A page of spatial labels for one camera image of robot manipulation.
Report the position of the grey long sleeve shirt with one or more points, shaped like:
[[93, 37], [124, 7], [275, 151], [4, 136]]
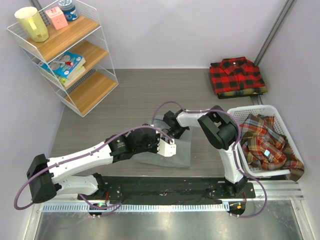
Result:
[[182, 158]]

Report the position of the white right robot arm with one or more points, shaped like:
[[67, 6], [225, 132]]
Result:
[[223, 133]]

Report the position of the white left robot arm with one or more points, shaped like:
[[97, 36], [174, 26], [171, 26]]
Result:
[[49, 177]]

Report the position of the white plastic laundry basket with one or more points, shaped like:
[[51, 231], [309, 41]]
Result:
[[241, 114]]

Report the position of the red black plaid shirt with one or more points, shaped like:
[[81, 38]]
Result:
[[235, 74]]

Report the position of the orange plaid shirt in basket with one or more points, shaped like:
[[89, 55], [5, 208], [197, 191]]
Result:
[[266, 149]]

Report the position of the yellow green plaid shirt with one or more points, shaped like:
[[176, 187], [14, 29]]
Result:
[[242, 93]]

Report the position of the green book under blue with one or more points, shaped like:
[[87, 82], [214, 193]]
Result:
[[66, 81]]

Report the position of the blue lidded jar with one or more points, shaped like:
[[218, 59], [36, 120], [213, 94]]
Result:
[[69, 10]]

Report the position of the pink cube box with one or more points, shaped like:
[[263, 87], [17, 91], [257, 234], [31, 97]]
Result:
[[57, 17]]

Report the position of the yellow plastic pitcher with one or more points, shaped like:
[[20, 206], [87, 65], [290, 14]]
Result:
[[32, 22]]

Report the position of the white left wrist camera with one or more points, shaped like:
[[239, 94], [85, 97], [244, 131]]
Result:
[[166, 148]]

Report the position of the white slotted cable duct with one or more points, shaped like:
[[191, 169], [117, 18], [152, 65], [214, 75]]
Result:
[[129, 208]]

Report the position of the white wire wooden shelf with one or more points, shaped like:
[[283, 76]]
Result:
[[85, 37]]

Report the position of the aluminium frame post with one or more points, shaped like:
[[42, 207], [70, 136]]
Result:
[[280, 19]]

